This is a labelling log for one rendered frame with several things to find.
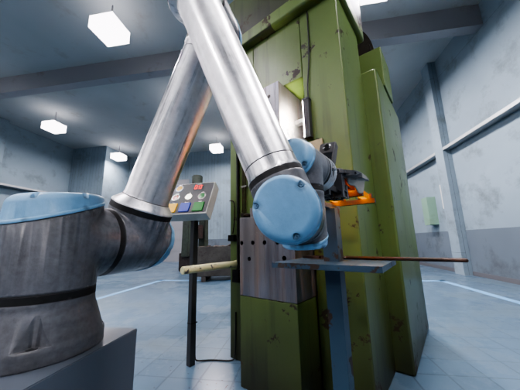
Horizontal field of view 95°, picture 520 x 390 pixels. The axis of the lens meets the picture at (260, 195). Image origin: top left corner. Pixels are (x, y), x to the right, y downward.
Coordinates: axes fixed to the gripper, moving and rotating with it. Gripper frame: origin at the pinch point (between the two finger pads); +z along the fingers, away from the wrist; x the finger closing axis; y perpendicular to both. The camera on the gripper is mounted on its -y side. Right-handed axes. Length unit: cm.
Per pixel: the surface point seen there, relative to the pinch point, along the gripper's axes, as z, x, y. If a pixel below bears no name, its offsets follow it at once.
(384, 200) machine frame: 96, -1, -6
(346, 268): 6.3, -3.3, 27.3
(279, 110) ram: 41, -45, -61
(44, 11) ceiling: -3, -492, -393
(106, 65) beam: 115, -533, -383
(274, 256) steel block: 35, -49, 26
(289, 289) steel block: 34, -41, 42
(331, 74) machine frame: 53, -16, -79
